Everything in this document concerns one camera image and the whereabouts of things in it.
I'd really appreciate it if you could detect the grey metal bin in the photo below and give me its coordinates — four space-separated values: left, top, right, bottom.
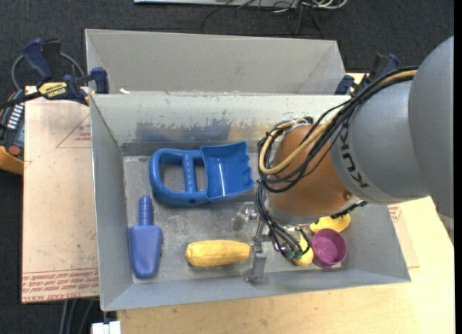
84 28 412 312

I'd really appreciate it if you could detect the blue toy scoop with handle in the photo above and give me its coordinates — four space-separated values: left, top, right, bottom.
148 141 255 208

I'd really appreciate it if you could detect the brown cardboard board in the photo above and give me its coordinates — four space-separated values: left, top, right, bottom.
21 86 422 304

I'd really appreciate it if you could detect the yellow toy corn cob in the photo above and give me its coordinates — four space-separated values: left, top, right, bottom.
185 239 253 268

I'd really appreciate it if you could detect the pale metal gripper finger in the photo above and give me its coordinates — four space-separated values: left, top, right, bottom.
232 205 259 232
244 241 269 284

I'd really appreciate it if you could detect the yellow toy banana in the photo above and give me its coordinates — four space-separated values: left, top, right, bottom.
291 213 352 268

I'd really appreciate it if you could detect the purple cup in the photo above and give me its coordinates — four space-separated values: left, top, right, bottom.
310 227 349 269

